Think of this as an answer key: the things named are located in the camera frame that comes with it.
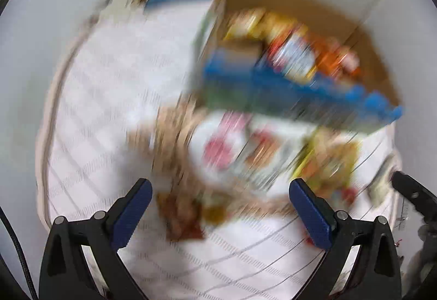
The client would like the white chocolate stick packet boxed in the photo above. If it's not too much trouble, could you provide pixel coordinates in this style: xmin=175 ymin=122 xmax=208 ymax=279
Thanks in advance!
xmin=239 ymin=129 xmax=297 ymax=191

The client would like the cardboard box with blue rim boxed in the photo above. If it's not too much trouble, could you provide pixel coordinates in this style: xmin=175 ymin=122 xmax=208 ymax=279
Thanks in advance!
xmin=189 ymin=0 xmax=405 ymax=137

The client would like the red crown print packet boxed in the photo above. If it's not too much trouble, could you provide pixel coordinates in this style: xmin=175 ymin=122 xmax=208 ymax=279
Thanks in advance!
xmin=155 ymin=192 xmax=236 ymax=241

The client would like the yellow rice cracker packet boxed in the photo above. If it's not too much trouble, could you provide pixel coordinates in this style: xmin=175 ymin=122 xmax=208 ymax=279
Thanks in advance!
xmin=294 ymin=134 xmax=362 ymax=205

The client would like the red gold panda packet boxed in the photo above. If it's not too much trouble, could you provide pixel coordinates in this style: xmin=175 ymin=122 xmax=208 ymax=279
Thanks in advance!
xmin=336 ymin=44 xmax=362 ymax=79

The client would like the orange snack packet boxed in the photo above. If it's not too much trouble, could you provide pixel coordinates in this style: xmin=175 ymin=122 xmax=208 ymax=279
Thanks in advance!
xmin=312 ymin=35 xmax=342 ymax=78

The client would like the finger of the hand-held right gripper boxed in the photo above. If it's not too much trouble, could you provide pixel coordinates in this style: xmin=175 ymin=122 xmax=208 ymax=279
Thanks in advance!
xmin=391 ymin=171 xmax=437 ymax=219

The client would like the yellow panda snack packet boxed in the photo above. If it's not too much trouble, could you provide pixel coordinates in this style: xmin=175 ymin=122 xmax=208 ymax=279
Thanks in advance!
xmin=223 ymin=8 xmax=267 ymax=41

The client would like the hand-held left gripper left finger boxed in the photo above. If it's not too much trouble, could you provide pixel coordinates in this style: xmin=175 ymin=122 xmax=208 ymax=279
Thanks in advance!
xmin=39 ymin=178 xmax=153 ymax=300

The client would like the pizza print snack packet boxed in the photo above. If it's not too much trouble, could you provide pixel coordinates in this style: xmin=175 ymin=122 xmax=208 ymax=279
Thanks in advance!
xmin=261 ymin=13 xmax=303 ymax=45

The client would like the dark red candy packet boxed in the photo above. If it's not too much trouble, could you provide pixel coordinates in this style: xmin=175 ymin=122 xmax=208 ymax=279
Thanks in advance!
xmin=266 ymin=30 xmax=320 ymax=82

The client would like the black cable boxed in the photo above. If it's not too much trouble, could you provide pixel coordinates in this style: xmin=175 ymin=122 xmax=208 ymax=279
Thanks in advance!
xmin=0 ymin=206 xmax=38 ymax=300

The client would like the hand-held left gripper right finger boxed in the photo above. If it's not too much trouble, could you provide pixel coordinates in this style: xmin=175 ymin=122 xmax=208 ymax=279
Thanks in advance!
xmin=289 ymin=178 xmax=401 ymax=300

